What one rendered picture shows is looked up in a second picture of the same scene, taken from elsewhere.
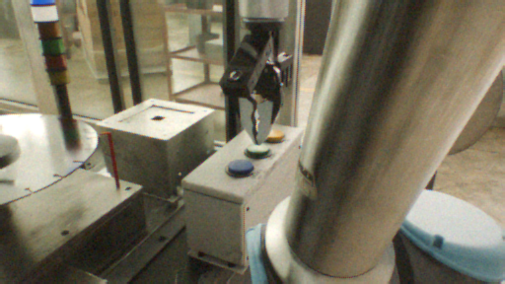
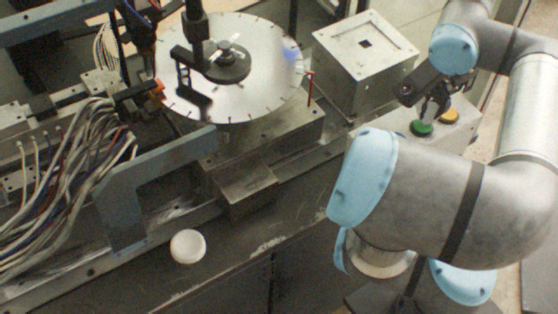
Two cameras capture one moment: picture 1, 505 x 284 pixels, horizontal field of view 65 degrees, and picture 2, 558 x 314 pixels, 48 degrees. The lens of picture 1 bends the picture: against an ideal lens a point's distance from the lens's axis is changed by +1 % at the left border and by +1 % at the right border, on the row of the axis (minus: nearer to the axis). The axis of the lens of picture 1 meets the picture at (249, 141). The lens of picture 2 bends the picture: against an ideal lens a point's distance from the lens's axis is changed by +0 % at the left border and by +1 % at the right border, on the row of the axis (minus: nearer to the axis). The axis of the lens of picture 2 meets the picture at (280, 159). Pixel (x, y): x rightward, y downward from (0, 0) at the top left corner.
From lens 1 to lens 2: 0.73 m
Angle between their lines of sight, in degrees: 35
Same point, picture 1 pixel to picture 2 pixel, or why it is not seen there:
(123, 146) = (327, 62)
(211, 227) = not seen: hidden behind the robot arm
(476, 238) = (462, 280)
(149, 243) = (317, 153)
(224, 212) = not seen: hidden behind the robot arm
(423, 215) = not seen: hidden behind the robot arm
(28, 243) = (241, 133)
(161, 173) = (347, 98)
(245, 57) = (422, 75)
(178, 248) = (335, 166)
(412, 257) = (424, 270)
